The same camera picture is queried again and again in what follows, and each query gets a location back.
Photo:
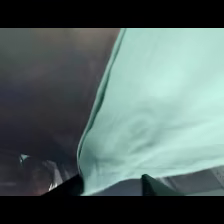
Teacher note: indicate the mint green shirt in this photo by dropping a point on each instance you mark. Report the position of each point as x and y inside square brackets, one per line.
[156, 110]

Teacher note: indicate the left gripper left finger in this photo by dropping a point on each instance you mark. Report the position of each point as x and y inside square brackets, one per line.
[70, 188]

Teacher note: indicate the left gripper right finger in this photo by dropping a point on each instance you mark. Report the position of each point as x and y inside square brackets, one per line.
[155, 186]

